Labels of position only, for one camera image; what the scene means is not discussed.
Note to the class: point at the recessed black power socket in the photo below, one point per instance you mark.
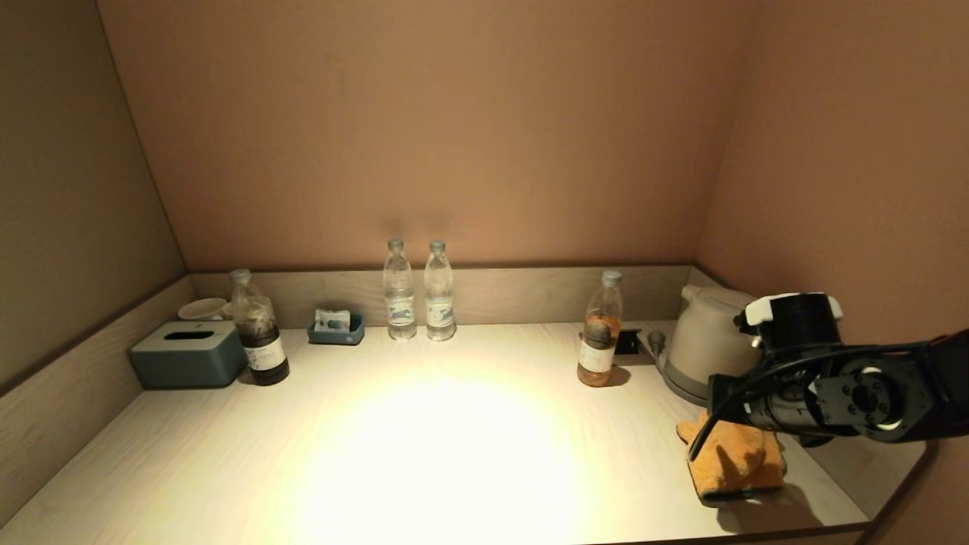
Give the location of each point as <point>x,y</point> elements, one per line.
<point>630,342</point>

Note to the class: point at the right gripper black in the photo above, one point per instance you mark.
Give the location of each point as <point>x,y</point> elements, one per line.
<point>795,325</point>

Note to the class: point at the dark liquid bottle white label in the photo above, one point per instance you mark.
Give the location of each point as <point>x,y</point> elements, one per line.
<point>261,341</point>

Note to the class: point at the sachet packets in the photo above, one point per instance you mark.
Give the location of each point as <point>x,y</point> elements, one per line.
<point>331,320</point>

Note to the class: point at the amber tea bottle white cap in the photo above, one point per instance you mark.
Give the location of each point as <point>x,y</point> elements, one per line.
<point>598,356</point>

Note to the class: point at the grey-blue tissue box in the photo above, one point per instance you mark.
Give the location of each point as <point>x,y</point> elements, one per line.
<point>185,359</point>

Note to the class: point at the orange microfibre cloth grey underside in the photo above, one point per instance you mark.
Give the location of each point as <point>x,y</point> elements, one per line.
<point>742,465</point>

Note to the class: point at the small blue tray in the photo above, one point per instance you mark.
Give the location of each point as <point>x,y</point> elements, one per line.
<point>337,336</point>

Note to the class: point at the grey kettle base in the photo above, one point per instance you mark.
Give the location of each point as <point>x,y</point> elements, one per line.
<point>681,387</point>

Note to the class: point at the white electric kettle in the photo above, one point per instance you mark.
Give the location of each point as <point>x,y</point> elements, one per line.
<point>708,333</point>

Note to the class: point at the grey kettle plug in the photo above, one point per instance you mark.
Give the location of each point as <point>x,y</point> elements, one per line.
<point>655,341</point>

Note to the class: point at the clear water bottle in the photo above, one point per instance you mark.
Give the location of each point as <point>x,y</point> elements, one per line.
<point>439,295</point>
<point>399,291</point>

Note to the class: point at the white ceramic cup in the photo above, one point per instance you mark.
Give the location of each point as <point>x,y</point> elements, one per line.
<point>203,309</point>

